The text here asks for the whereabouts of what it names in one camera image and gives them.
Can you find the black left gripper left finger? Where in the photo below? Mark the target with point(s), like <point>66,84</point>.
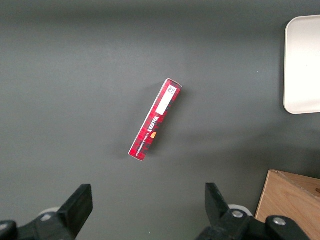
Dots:
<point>50,225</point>

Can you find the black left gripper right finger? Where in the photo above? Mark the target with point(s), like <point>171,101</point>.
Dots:
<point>225,225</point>

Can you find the wooden two-drawer cabinet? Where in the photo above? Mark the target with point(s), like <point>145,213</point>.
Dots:
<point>287,197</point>

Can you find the red tartan cookie box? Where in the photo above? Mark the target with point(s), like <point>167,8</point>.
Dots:
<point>156,120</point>

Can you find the beige rectangular tray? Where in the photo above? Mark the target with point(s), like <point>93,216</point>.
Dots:
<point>302,65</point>

